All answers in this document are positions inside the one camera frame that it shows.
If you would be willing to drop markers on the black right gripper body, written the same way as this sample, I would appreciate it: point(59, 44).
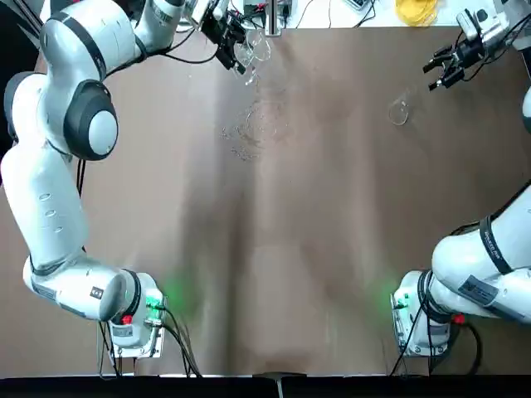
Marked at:
point(471, 53)

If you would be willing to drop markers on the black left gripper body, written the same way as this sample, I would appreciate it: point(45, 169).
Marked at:
point(215, 29)

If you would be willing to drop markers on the clear glass beaker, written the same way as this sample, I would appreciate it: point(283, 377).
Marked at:
point(257, 45)

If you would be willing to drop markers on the clear glass conical flask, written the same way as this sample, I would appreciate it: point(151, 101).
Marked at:
point(397, 114)

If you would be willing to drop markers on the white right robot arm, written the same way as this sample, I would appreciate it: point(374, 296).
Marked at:
point(464, 265)

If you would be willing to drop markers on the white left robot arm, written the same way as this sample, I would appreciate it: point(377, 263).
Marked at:
point(50, 215)

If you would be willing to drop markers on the silver device with red parts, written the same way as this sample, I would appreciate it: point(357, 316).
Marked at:
point(255, 8)

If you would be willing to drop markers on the yellow bag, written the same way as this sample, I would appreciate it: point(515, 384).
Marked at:
point(415, 12)

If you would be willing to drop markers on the grey keypad device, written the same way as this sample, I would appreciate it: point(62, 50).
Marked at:
point(361, 3)

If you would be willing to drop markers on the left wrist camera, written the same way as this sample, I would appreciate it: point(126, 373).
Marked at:
point(203, 10)

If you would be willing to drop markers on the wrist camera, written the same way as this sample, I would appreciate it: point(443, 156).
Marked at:
point(469, 25)
point(203, 10)

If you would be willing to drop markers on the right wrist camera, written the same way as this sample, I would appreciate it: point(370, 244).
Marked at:
point(469, 25)

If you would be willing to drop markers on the aluminium post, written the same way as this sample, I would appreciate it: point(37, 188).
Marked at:
point(274, 20)

